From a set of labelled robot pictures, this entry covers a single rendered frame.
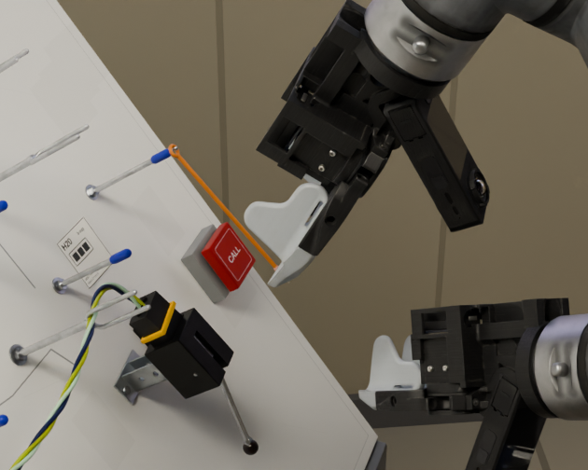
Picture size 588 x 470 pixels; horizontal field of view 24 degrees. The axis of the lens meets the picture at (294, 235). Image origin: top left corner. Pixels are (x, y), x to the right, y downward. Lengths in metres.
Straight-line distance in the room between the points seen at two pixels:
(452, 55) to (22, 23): 0.51
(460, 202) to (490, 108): 1.47
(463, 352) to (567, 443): 1.79
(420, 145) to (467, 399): 0.21
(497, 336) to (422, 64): 0.24
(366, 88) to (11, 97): 0.40
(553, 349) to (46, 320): 0.43
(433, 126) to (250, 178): 1.50
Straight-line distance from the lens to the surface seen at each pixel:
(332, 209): 0.94
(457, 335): 1.01
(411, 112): 0.91
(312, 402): 1.39
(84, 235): 1.21
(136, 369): 1.17
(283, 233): 0.97
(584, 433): 2.82
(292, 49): 2.29
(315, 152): 0.94
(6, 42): 1.24
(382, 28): 0.88
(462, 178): 0.94
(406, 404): 1.04
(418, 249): 2.54
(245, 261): 1.31
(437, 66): 0.88
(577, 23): 0.86
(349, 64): 0.91
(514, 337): 1.00
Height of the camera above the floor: 1.86
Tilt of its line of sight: 34 degrees down
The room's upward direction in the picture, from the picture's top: straight up
